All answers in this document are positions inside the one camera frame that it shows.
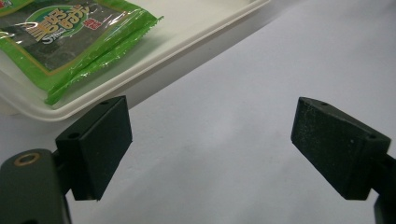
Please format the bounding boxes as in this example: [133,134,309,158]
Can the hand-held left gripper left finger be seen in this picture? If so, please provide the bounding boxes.
[55,94,134,202]

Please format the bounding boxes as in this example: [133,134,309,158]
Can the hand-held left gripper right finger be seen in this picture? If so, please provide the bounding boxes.
[290,96,392,202]

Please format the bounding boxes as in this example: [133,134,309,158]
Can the white plastic bin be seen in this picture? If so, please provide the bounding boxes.
[0,0,272,123]

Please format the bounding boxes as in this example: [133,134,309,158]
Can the green snack packet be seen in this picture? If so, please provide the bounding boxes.
[0,0,34,17]
[0,0,164,106]

